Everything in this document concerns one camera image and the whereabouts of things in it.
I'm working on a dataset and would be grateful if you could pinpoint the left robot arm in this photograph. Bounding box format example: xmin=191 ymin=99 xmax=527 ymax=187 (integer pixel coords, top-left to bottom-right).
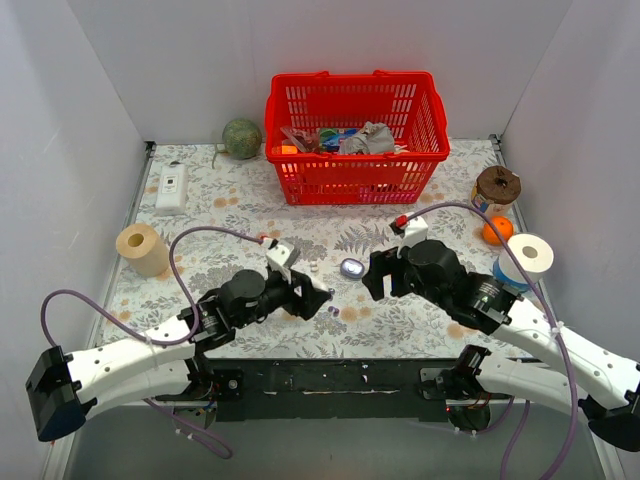
xmin=25 ymin=270 xmax=332 ymax=442

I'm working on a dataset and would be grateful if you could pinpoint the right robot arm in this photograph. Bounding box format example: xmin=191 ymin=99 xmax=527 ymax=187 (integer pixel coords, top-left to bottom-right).
xmin=363 ymin=240 xmax=639 ymax=452

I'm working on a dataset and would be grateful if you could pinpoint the purple earbud charging case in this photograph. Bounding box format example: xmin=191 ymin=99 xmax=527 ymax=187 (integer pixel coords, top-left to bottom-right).
xmin=340 ymin=258 xmax=365 ymax=279

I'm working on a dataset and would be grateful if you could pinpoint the orange fruit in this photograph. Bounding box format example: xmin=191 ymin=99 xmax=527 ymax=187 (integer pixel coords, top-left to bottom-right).
xmin=482 ymin=216 xmax=515 ymax=246

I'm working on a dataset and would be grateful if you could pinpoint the floral patterned table mat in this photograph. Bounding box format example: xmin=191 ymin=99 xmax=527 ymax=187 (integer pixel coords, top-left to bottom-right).
xmin=96 ymin=145 xmax=518 ymax=359

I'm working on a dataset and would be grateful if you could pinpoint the white toilet paper roll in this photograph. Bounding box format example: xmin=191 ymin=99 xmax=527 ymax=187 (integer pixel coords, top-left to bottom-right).
xmin=497 ymin=233 xmax=554 ymax=283

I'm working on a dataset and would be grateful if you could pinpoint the brown lidded jar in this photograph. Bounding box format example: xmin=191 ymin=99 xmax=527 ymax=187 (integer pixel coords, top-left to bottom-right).
xmin=470 ymin=165 xmax=522 ymax=218

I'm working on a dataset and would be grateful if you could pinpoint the beige paper roll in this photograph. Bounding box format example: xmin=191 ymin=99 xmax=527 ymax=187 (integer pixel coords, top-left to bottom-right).
xmin=116 ymin=223 xmax=169 ymax=278

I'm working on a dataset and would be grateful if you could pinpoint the crumpled grey bag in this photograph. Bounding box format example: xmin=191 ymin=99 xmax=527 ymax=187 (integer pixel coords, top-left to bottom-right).
xmin=338 ymin=122 xmax=395 ymax=155

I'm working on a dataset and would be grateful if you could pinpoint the red plastic shopping basket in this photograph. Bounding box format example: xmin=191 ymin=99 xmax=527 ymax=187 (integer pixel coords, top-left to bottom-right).
xmin=265 ymin=70 xmax=450 ymax=205

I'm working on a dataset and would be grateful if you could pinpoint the white rectangular device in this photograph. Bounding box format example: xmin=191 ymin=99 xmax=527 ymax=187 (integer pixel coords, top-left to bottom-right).
xmin=155 ymin=163 xmax=188 ymax=216

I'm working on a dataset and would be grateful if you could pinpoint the green melon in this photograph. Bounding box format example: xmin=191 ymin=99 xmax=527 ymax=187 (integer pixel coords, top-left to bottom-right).
xmin=222 ymin=118 xmax=262 ymax=160

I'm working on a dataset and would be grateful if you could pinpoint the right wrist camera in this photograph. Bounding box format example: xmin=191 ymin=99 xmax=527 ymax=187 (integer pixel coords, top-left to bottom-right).
xmin=389 ymin=212 xmax=429 ymax=258

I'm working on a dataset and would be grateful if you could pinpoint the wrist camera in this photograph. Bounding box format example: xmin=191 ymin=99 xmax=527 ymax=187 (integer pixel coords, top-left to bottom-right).
xmin=389 ymin=212 xmax=429 ymax=258
xmin=261 ymin=236 xmax=300 ymax=283

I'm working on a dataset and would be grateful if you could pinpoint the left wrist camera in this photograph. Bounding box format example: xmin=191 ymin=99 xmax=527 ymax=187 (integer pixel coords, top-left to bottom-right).
xmin=261 ymin=236 xmax=300 ymax=283

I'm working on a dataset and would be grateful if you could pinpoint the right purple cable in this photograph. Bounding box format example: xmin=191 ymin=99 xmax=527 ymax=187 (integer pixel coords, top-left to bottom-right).
xmin=404 ymin=200 xmax=581 ymax=480

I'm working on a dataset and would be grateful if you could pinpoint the purple cable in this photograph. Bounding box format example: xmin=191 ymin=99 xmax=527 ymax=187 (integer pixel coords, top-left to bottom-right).
xmin=40 ymin=225 xmax=266 ymax=460
xmin=404 ymin=200 xmax=581 ymax=480

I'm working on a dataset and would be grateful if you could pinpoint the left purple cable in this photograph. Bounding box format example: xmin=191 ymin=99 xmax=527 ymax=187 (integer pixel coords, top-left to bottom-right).
xmin=40 ymin=225 xmax=266 ymax=460

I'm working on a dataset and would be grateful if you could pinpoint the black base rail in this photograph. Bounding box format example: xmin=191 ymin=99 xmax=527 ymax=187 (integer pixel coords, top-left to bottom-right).
xmin=149 ymin=357 xmax=511 ymax=424

